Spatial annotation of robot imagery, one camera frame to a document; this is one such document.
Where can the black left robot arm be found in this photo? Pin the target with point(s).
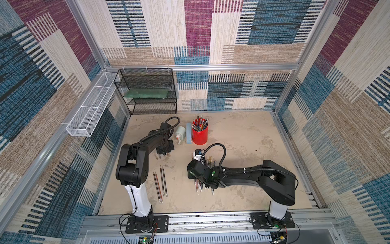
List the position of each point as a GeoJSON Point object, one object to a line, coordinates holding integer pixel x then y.
{"type": "Point", "coordinates": [133, 169]}

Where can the black wire mesh shelf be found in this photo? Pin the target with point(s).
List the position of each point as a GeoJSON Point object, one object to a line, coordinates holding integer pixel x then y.
{"type": "Point", "coordinates": [155, 78]}

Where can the green board on shelf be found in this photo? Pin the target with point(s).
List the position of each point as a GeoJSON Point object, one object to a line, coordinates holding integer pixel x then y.
{"type": "Point", "coordinates": [146, 93]}

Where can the red striped pencil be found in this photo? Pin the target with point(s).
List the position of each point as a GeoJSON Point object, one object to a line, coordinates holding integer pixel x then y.
{"type": "Point", "coordinates": [158, 189]}

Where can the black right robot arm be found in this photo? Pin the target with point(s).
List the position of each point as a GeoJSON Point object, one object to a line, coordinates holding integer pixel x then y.
{"type": "Point", "coordinates": [276, 181]}

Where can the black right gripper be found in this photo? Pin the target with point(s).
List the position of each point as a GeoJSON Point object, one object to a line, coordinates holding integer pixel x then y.
{"type": "Point", "coordinates": [200, 176]}

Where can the white wire mesh basket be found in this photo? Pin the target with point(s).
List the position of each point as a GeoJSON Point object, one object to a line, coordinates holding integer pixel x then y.
{"type": "Point", "coordinates": [90, 112]}

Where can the black striped pencil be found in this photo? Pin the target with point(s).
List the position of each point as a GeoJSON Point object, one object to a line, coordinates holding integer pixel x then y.
{"type": "Point", "coordinates": [155, 185]}
{"type": "Point", "coordinates": [162, 181]}

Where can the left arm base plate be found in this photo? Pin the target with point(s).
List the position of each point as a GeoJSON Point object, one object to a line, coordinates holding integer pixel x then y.
{"type": "Point", "coordinates": [147, 224]}

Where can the light blue eraser box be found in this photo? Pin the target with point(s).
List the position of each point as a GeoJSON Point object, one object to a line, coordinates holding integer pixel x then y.
{"type": "Point", "coordinates": [189, 133]}

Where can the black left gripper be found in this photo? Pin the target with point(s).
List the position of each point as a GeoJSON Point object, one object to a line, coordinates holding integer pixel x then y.
{"type": "Point", "coordinates": [160, 151]}

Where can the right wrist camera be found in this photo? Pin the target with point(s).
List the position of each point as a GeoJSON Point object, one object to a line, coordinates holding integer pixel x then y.
{"type": "Point", "coordinates": [198, 155]}

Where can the red pencil holder cup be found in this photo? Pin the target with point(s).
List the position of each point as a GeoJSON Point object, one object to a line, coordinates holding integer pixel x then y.
{"type": "Point", "coordinates": [200, 131]}

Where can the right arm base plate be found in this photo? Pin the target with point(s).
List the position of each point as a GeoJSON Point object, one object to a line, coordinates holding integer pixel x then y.
{"type": "Point", "coordinates": [262, 220]}

